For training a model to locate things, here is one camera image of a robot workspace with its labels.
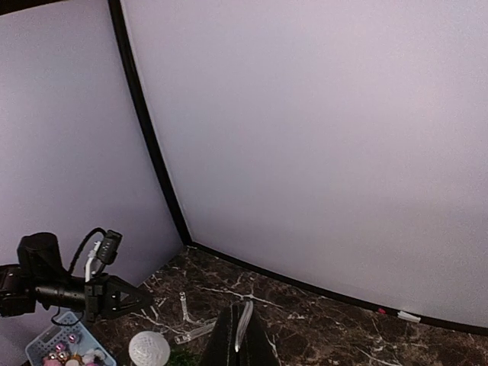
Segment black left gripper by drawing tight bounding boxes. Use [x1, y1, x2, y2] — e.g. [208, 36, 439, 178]
[1, 229, 153, 321]

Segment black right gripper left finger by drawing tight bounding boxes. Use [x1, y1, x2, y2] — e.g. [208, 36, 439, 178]
[200, 309, 240, 366]

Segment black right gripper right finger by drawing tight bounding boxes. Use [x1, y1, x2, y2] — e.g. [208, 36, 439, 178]
[239, 303, 279, 365]

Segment white ball string lights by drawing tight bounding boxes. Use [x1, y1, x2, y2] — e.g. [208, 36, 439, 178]
[128, 292, 254, 365]

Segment light blue plastic basket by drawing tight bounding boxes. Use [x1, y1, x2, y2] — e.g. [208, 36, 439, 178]
[25, 311, 117, 365]

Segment pink bauble ornaments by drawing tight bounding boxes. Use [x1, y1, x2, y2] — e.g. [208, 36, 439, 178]
[42, 343, 106, 366]

